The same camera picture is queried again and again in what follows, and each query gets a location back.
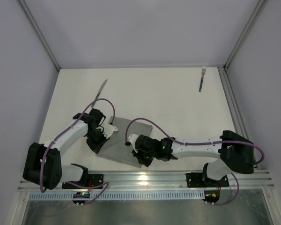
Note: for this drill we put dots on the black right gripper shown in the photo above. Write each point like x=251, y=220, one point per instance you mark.
x=138, y=154

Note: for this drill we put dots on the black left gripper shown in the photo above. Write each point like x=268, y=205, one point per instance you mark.
x=96, y=142

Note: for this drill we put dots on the grey cloth napkin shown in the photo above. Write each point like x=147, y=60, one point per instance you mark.
x=116, y=150

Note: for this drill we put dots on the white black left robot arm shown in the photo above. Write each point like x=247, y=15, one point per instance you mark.
x=44, y=159

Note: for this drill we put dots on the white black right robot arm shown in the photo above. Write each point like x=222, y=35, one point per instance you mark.
x=232, y=153

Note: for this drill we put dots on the left controller board with led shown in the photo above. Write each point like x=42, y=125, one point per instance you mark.
x=80, y=198

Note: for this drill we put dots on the right black connector board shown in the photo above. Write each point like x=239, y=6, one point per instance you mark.
x=211, y=197

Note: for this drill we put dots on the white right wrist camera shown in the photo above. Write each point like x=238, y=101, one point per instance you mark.
x=132, y=140

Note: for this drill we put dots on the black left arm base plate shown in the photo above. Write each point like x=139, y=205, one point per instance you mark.
x=90, y=181

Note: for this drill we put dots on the aluminium front rail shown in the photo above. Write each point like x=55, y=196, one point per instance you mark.
x=178, y=180

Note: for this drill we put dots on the aluminium rail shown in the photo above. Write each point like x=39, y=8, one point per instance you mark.
x=235, y=112
x=178, y=180

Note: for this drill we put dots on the green handled knife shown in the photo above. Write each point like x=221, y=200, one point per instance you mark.
x=99, y=92

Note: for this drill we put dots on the slotted grey cable duct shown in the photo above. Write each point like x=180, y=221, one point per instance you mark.
x=121, y=195

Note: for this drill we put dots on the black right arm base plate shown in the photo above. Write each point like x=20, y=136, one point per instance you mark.
x=199, y=180

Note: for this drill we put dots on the aluminium right side rail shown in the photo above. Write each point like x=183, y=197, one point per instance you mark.
x=235, y=112

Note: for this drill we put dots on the green handled fork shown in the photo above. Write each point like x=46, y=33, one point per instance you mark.
x=203, y=72

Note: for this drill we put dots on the aluminium left corner post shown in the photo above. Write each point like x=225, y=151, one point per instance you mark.
x=34, y=25

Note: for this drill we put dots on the aluminium corner post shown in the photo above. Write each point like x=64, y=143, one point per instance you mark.
x=245, y=31
x=34, y=25

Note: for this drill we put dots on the aluminium right corner post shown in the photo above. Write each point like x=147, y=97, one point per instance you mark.
x=245, y=31

